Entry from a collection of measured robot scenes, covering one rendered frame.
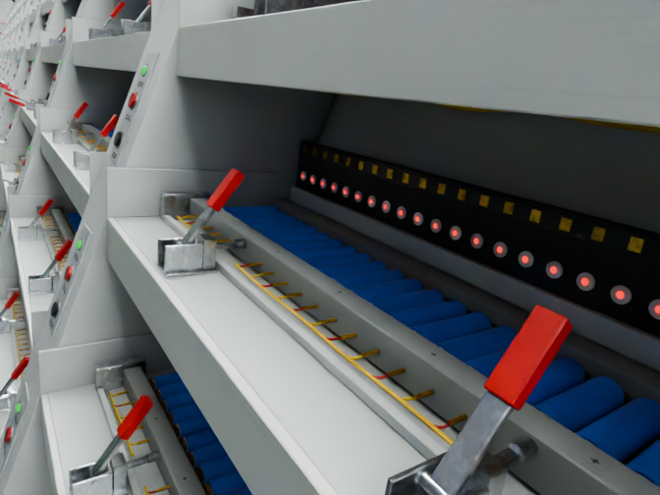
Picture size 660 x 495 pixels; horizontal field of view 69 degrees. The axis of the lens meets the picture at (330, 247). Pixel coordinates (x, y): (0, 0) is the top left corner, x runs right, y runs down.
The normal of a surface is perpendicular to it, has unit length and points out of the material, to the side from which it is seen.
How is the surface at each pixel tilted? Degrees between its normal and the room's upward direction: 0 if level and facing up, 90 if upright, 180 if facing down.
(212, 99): 90
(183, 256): 90
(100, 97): 90
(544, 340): 74
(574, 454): 19
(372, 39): 109
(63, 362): 90
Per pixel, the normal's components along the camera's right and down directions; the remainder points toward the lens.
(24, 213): 0.56, 0.31
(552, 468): -0.82, 0.06
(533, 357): -0.59, -0.50
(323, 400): 0.13, -0.95
